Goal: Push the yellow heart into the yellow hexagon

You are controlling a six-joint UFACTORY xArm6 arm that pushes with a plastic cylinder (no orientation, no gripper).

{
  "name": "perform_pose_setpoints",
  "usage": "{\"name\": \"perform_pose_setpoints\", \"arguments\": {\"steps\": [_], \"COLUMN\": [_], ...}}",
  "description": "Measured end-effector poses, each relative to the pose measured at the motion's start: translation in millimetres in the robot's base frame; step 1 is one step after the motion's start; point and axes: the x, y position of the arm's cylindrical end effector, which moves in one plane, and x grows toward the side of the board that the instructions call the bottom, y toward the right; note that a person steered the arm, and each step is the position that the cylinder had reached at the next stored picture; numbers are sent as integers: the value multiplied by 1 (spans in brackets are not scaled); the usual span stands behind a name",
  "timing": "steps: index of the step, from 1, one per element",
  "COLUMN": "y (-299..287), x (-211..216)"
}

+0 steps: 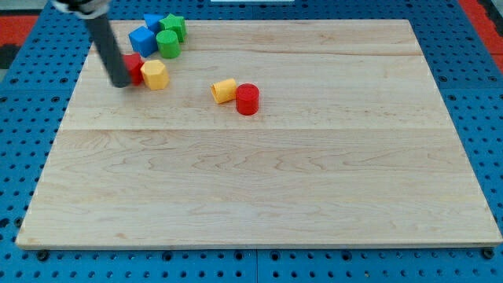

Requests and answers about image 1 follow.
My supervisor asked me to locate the yellow heart block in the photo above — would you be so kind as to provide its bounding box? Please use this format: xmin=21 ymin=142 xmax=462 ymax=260
xmin=211 ymin=78 xmax=237 ymax=104

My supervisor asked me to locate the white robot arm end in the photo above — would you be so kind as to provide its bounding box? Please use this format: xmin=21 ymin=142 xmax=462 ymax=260
xmin=50 ymin=0 xmax=111 ymax=20

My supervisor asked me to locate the yellow hexagon block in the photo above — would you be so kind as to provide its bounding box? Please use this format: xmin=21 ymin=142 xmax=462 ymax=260
xmin=141 ymin=60 xmax=170 ymax=90

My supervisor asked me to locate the red cylinder block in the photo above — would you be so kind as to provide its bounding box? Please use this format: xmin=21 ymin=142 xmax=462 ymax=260
xmin=236 ymin=83 xmax=260 ymax=116

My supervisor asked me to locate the light wooden board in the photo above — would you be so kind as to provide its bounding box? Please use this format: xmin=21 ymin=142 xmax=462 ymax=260
xmin=16 ymin=20 xmax=502 ymax=250

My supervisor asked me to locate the green cylinder block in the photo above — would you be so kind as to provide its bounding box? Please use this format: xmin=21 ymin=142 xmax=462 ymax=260
xmin=156 ymin=30 xmax=182 ymax=59

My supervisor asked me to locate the red block behind rod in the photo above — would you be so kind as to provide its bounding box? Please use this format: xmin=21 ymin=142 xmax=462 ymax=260
xmin=123 ymin=53 xmax=144 ymax=86

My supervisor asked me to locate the green star block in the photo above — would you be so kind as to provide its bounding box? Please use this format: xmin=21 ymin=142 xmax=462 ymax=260
xmin=159 ymin=13 xmax=187 ymax=42

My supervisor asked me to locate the blue cube block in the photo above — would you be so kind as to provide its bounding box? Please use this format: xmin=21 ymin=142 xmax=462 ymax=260
xmin=128 ymin=26 xmax=158 ymax=57

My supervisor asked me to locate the blue triangle block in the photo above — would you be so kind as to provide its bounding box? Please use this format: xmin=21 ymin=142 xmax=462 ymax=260
xmin=143 ymin=13 xmax=164 ymax=34

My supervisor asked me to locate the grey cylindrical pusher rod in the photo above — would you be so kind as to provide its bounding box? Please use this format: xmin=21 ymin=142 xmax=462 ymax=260
xmin=85 ymin=13 xmax=131 ymax=88

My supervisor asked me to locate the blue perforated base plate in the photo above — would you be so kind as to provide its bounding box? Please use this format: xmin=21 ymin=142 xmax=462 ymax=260
xmin=1 ymin=1 xmax=502 ymax=282

